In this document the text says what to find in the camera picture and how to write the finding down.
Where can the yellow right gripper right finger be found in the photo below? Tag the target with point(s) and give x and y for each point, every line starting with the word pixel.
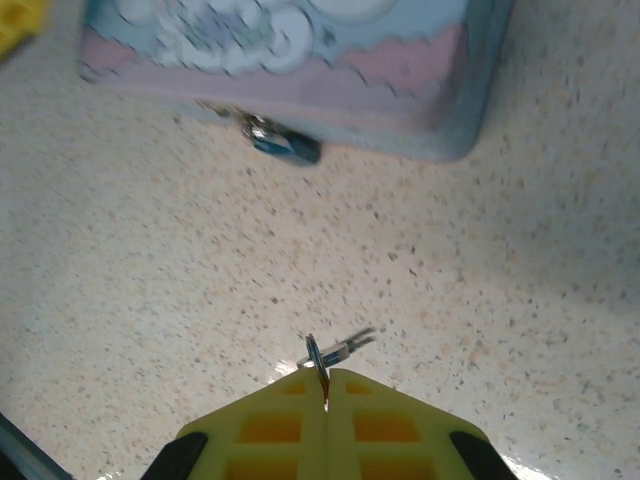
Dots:
pixel 390 440

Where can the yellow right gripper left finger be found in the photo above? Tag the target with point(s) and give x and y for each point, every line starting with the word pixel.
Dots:
pixel 270 440

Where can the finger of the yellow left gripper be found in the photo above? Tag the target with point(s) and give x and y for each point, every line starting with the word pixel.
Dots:
pixel 15 20

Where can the clear plastic bag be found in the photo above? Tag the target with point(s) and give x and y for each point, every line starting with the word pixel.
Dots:
pixel 350 90

